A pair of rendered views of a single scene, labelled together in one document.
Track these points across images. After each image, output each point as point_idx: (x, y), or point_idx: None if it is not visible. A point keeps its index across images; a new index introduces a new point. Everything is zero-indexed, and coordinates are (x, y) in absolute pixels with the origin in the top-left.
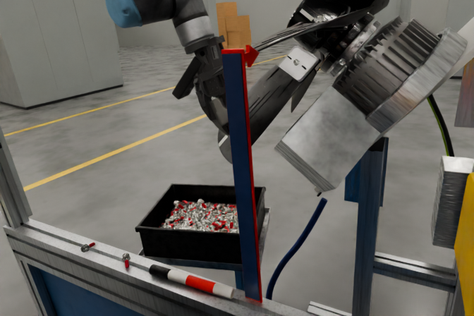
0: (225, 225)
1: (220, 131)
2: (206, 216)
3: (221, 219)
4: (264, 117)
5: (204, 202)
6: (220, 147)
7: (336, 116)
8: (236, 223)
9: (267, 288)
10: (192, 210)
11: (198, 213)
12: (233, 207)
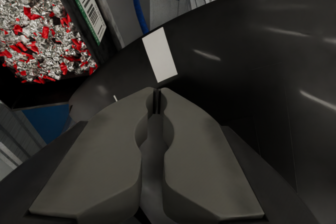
0: (32, 53)
1: (243, 15)
2: (20, 18)
3: (36, 45)
4: (154, 206)
5: (34, 5)
6: (137, 45)
7: None
8: (45, 67)
9: (135, 4)
10: None
11: None
12: (75, 47)
